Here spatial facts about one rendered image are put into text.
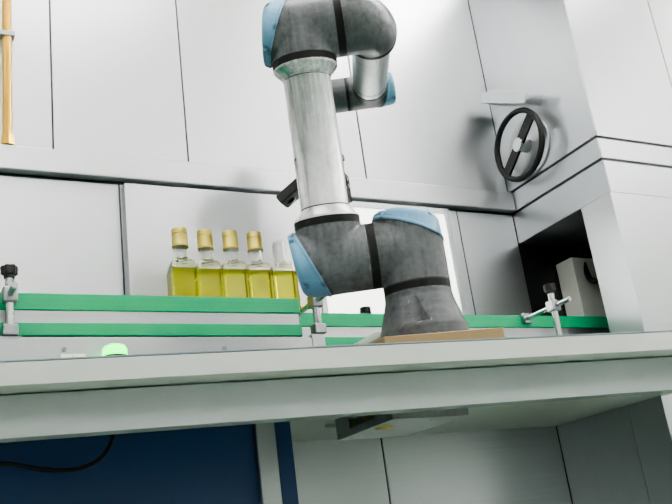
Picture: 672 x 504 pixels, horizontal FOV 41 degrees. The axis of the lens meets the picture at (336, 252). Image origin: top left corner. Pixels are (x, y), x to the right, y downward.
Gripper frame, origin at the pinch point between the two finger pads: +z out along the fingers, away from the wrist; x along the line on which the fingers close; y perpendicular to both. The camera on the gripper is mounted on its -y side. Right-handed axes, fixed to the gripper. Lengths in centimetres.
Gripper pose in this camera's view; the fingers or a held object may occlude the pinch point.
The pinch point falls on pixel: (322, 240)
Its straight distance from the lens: 201.0
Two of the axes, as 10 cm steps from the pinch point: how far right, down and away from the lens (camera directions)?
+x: 3.1, 2.4, 9.2
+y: 9.4, -2.0, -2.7
